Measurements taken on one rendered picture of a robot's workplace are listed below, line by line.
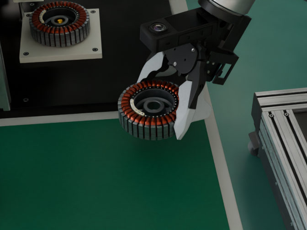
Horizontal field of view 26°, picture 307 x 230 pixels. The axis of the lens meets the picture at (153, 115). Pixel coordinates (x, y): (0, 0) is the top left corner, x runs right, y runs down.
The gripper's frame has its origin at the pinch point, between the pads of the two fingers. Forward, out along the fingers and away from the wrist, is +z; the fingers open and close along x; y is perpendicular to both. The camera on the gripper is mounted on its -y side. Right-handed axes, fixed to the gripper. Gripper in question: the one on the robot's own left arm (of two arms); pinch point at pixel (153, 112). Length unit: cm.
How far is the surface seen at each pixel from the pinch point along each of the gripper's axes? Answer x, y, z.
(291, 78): 71, 124, 22
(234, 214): -19.1, 5.8, 4.1
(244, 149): 50, 93, 40
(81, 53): 23.5, -0.3, 3.6
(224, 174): -11.8, 8.6, 2.5
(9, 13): 44.1, -5.2, 7.8
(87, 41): 26.2, 2.0, 2.3
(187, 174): -9.1, 4.1, 4.9
